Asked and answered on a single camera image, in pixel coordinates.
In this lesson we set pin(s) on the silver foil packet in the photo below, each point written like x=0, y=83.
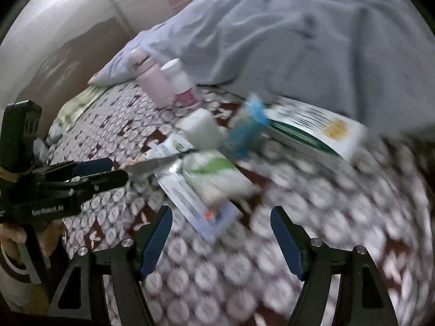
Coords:
x=149, y=166

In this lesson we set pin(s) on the pale blue blanket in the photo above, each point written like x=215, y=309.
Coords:
x=289, y=40

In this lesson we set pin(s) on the green and white soft packet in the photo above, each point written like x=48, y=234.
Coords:
x=217, y=173

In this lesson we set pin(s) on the pale green cloth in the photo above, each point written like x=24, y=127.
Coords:
x=78, y=105

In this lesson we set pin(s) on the person's left hand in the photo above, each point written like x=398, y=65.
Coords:
x=12, y=234

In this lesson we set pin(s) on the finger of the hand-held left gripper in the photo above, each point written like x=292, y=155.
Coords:
x=108, y=179
x=91, y=165

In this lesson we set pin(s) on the blue shiny wrapper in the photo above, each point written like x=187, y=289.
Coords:
x=243, y=132

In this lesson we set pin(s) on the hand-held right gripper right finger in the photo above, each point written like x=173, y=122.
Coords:
x=289, y=241

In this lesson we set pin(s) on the green and white box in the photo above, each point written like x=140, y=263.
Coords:
x=316, y=129

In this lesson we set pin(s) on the white blister card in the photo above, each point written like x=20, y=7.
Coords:
x=190, y=207

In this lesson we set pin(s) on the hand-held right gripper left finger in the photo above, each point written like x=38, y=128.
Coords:
x=156, y=241

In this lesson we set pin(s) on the pink plastic bottle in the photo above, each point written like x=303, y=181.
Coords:
x=154, y=81

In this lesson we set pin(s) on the printed bed sheet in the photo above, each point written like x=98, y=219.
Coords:
x=238, y=271

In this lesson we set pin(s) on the white capped pink bottle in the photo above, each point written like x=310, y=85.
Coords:
x=180, y=81

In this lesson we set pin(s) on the small white tube box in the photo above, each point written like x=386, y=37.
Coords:
x=173, y=144

